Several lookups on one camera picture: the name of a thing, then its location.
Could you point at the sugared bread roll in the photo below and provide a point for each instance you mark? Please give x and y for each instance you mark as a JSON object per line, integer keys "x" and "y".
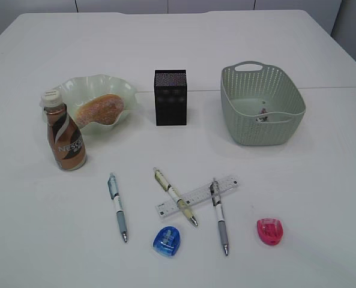
{"x": 102, "y": 110}

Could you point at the large paper ball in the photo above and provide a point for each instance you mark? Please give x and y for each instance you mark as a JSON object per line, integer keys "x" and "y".
{"x": 262, "y": 117}

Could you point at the brown coffee bottle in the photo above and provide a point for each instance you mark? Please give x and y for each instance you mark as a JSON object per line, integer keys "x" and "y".
{"x": 64, "y": 136}

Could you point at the yellow clip pen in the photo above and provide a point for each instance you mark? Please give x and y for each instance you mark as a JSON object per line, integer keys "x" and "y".
{"x": 175, "y": 195}

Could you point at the black clip pen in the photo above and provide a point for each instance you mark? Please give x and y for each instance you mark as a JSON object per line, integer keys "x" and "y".
{"x": 217, "y": 204}

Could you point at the black mesh pen holder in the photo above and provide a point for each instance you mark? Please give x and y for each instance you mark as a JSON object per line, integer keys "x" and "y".
{"x": 170, "y": 95}

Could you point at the blue clip pen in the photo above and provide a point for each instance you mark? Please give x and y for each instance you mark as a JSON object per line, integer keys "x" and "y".
{"x": 120, "y": 217}

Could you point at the green plastic basket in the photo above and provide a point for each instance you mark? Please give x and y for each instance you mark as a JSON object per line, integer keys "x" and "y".
{"x": 248, "y": 87}

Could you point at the blue pencil sharpener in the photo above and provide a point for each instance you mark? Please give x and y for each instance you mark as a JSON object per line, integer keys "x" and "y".
{"x": 167, "y": 241}

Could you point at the green wavy glass plate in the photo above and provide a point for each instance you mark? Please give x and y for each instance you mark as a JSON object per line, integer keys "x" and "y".
{"x": 79, "y": 91}

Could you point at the pink pencil sharpener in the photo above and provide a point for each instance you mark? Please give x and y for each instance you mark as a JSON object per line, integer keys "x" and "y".
{"x": 270, "y": 231}

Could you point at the clear plastic ruler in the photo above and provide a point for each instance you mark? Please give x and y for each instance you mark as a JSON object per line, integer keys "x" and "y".
{"x": 196, "y": 196}

